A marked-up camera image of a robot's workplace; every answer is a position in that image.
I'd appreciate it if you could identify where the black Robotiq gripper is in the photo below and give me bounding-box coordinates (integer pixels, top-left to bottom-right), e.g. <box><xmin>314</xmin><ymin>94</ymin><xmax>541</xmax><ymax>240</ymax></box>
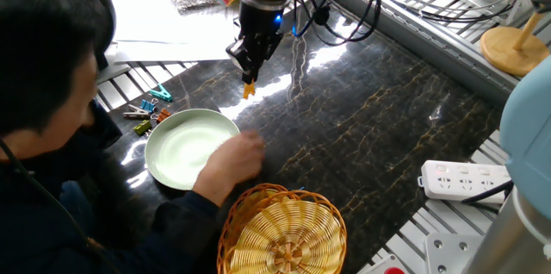
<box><xmin>225</xmin><ymin>1</ymin><xmax>286</xmax><ymax>85</ymax></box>

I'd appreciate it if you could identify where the yellow clothespin clamp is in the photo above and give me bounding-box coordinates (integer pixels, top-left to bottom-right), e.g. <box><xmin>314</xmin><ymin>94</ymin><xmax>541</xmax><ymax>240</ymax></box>
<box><xmin>242</xmin><ymin>78</ymin><xmax>257</xmax><ymax>101</ymax></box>

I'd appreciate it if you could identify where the pale green round plate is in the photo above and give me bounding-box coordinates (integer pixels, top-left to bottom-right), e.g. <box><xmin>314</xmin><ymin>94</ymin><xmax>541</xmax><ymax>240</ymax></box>
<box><xmin>144</xmin><ymin>108</ymin><xmax>241</xmax><ymax>192</ymax></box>

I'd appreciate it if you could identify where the dark-sleeved right forearm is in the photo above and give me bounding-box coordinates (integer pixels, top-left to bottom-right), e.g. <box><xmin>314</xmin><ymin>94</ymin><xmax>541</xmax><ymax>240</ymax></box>
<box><xmin>128</xmin><ymin>174</ymin><xmax>237</xmax><ymax>274</ymax></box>

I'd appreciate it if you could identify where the person's right hand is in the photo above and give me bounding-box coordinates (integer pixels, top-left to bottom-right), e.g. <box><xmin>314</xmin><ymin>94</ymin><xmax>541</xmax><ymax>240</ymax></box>
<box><xmin>201</xmin><ymin>129</ymin><xmax>267</xmax><ymax>190</ymax></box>

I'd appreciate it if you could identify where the white paper stack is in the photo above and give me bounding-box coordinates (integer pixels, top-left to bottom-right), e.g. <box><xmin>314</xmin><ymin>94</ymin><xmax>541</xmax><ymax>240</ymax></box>
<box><xmin>107</xmin><ymin>0</ymin><xmax>240</xmax><ymax>65</ymax></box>

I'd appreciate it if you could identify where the teal clothespin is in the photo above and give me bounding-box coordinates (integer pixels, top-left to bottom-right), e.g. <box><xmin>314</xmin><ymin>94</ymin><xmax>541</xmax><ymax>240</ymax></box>
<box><xmin>148</xmin><ymin>83</ymin><xmax>174</xmax><ymax>103</ymax></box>

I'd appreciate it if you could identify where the orange binder clip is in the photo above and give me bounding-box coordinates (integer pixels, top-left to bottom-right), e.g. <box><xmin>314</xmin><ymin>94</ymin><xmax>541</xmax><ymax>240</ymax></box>
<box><xmin>153</xmin><ymin>108</ymin><xmax>172</xmax><ymax>126</ymax></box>

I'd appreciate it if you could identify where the blue binder clip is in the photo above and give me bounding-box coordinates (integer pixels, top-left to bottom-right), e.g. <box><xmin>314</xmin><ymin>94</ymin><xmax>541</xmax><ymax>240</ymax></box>
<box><xmin>139</xmin><ymin>97</ymin><xmax>160</xmax><ymax>115</ymax></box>

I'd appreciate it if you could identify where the grey clothespin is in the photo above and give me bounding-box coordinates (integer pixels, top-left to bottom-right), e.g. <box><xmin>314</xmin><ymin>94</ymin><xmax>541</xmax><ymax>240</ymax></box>
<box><xmin>122</xmin><ymin>103</ymin><xmax>152</xmax><ymax>121</ymax></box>

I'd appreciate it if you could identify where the yellow-green binder clip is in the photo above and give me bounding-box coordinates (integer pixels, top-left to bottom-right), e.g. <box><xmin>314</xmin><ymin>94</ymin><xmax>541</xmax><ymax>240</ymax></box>
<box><xmin>132</xmin><ymin>119</ymin><xmax>154</xmax><ymax>137</ymax></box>

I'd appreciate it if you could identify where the yellow-orange wicker basket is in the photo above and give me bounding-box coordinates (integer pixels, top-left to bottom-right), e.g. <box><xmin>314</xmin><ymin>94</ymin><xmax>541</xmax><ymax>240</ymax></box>
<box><xmin>234</xmin><ymin>182</ymin><xmax>290</xmax><ymax>213</ymax></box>

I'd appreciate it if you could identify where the black domed object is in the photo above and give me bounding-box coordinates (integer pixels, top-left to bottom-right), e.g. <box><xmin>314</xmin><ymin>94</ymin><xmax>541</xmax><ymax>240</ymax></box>
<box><xmin>45</xmin><ymin>0</ymin><xmax>118</xmax><ymax>75</ymax></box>

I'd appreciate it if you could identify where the brown-rimmed wicker basket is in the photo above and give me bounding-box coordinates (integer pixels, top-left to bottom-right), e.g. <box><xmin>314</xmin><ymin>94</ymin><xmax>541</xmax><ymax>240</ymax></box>
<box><xmin>216</xmin><ymin>190</ymin><xmax>348</xmax><ymax>274</ymax></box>

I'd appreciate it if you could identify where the black-haired person's head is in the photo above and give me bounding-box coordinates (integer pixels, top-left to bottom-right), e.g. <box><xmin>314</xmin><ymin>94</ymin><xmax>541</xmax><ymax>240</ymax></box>
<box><xmin>0</xmin><ymin>0</ymin><xmax>104</xmax><ymax>137</ymax></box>

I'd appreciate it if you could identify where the white power strip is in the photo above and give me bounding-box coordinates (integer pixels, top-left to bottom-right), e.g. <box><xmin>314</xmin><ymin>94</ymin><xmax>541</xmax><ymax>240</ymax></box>
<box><xmin>416</xmin><ymin>159</ymin><xmax>513</xmax><ymax>205</ymax></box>

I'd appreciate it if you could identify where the wooden stand with round base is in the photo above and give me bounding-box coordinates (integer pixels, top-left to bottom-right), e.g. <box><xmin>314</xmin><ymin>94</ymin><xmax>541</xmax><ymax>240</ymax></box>
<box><xmin>479</xmin><ymin>9</ymin><xmax>551</xmax><ymax>78</ymax></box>

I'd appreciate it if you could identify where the dark blue jacket torso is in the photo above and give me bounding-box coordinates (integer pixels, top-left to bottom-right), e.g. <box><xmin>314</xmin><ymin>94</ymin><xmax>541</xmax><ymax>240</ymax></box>
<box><xmin>0</xmin><ymin>101</ymin><xmax>173</xmax><ymax>274</ymax></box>

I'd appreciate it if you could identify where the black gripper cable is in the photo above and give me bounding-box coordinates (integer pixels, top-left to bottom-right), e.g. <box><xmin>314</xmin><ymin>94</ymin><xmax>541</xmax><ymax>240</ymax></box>
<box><xmin>292</xmin><ymin>0</ymin><xmax>387</xmax><ymax>47</ymax></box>

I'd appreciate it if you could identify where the grey aluminium frame beam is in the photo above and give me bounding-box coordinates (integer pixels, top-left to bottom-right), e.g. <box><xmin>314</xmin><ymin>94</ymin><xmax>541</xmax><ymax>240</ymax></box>
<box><xmin>309</xmin><ymin>0</ymin><xmax>524</xmax><ymax>109</ymax></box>

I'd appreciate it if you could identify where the black cable bundle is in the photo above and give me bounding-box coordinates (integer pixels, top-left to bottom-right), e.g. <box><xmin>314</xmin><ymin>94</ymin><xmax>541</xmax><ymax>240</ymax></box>
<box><xmin>399</xmin><ymin>0</ymin><xmax>517</xmax><ymax>25</ymax></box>

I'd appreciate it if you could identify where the black power strip cable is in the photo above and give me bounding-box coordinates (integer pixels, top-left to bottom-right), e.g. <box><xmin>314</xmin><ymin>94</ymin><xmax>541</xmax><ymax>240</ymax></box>
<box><xmin>460</xmin><ymin>178</ymin><xmax>516</xmax><ymax>206</ymax></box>

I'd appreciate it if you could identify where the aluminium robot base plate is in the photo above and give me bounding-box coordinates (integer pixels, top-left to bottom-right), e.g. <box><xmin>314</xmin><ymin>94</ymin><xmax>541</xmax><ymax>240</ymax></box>
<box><xmin>424</xmin><ymin>233</ymin><xmax>486</xmax><ymax>274</ymax></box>

